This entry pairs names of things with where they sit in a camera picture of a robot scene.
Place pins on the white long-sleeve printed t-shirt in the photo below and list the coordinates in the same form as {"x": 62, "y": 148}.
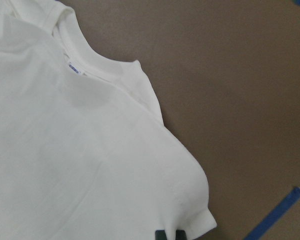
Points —
{"x": 84, "y": 153}

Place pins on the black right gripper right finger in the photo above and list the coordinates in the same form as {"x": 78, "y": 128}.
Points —
{"x": 180, "y": 234}

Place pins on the brown paper table mat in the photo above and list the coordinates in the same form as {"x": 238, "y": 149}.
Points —
{"x": 227, "y": 77}

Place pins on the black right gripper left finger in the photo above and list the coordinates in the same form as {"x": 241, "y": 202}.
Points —
{"x": 160, "y": 234}

